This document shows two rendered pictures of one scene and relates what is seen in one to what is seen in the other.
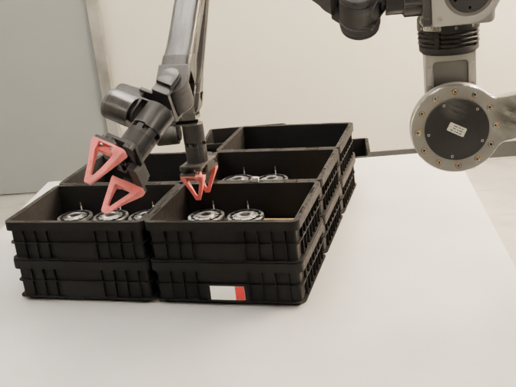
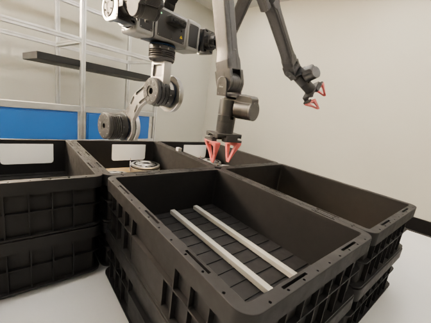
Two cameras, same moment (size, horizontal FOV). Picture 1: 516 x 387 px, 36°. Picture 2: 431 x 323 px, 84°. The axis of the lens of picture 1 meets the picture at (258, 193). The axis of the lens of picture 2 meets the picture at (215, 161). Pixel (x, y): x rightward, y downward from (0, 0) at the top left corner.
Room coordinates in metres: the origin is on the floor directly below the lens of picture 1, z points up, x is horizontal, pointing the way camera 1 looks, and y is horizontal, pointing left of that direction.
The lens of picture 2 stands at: (2.73, 0.55, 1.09)
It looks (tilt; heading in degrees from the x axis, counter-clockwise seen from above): 13 degrees down; 212
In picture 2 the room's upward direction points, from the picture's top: 8 degrees clockwise
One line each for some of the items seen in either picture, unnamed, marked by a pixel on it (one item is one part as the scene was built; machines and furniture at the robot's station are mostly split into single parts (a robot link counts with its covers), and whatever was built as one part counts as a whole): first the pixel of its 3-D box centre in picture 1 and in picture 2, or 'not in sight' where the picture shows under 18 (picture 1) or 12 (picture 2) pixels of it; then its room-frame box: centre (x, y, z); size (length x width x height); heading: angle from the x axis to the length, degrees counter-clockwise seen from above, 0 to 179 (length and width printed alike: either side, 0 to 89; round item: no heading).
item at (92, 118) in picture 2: not in sight; (120, 140); (1.08, -1.77, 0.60); 0.72 x 0.03 x 0.56; 173
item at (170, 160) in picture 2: (266, 184); (137, 172); (2.26, -0.03, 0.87); 0.40 x 0.30 x 0.11; 73
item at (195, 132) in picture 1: (190, 132); (229, 107); (2.07, 0.16, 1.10); 0.07 x 0.06 x 0.07; 84
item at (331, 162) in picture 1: (263, 168); (138, 156); (2.26, -0.03, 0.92); 0.40 x 0.30 x 0.02; 73
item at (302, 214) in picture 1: (235, 204); (213, 154); (1.97, 0.06, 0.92); 0.40 x 0.30 x 0.02; 73
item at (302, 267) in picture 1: (242, 259); not in sight; (1.97, 0.06, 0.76); 0.40 x 0.30 x 0.12; 73
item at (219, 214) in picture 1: (206, 216); not in sight; (2.07, 0.15, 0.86); 0.10 x 0.10 x 0.01
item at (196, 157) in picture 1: (196, 154); (225, 127); (2.06, 0.15, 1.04); 0.10 x 0.07 x 0.07; 158
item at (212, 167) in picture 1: (203, 177); (217, 148); (2.08, 0.14, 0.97); 0.07 x 0.07 x 0.09; 68
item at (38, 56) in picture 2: not in sight; (98, 69); (1.21, -2.02, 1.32); 1.20 x 0.45 x 0.06; 173
